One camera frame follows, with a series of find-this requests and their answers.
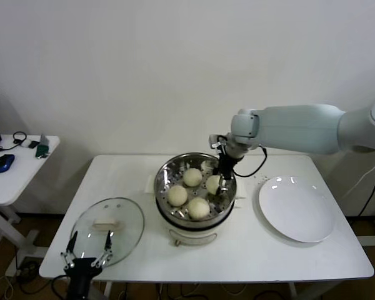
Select white steamed baozi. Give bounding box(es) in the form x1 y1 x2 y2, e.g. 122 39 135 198
205 175 222 196
167 185 189 207
182 167 204 188
187 197 211 220

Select black looped cable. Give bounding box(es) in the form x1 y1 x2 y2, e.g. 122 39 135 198
0 131 29 154

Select blue computer mouse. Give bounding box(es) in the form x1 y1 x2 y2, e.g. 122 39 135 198
0 154 16 174

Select round glass pot lid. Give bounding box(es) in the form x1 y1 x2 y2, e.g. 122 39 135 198
71 196 146 268

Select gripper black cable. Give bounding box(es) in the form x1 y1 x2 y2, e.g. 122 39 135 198
51 274 70 298
232 146 269 178

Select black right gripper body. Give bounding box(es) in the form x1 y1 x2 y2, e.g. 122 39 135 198
217 149 239 179

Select white round plate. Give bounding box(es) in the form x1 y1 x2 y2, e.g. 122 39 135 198
258 176 337 244

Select white power cable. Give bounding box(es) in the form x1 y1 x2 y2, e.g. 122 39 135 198
339 154 375 201

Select stainless steel steamer basket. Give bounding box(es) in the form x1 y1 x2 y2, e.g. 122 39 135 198
145 152 248 224

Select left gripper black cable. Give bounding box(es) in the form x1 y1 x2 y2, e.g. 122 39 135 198
51 274 70 298

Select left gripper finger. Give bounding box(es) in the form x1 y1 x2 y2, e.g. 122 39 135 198
92 229 114 266
61 231 79 267

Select green board module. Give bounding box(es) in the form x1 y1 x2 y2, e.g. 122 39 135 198
36 134 53 160

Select white side stand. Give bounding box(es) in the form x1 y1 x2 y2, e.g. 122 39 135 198
357 149 375 248

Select black floor cables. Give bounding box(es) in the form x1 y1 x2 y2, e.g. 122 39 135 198
4 261 56 296

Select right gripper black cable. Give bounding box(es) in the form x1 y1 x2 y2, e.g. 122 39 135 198
232 146 269 178

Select white side table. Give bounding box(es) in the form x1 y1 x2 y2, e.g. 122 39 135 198
0 134 62 266

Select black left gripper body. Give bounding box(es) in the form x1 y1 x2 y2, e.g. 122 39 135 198
64 257 102 300

